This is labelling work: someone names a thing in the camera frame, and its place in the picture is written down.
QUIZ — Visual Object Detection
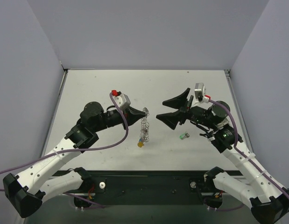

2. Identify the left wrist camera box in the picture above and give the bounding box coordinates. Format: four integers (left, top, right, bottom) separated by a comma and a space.
112, 93, 131, 111

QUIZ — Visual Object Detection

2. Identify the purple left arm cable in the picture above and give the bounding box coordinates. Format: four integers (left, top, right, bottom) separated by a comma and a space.
0, 91, 129, 210

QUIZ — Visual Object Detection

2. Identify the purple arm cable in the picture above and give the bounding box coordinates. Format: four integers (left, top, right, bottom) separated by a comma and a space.
0, 91, 129, 210
208, 98, 289, 212

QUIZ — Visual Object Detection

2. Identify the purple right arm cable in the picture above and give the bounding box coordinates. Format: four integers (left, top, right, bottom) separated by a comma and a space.
208, 98, 289, 212

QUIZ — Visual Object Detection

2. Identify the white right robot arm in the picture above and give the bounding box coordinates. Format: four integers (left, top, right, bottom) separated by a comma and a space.
156, 87, 289, 224

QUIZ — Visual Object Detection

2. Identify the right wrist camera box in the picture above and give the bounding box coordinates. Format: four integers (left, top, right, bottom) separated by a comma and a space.
194, 83, 206, 102

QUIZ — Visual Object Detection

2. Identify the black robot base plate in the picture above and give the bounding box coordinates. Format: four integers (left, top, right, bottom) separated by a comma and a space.
52, 170, 229, 212

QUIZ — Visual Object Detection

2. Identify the yellow key tag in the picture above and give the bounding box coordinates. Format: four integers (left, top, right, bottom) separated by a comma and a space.
138, 141, 144, 148

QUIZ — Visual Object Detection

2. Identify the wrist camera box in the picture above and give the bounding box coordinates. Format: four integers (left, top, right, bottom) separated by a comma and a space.
112, 93, 131, 111
194, 83, 206, 102

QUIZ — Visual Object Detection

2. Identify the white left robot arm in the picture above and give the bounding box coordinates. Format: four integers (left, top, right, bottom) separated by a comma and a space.
3, 102, 146, 218

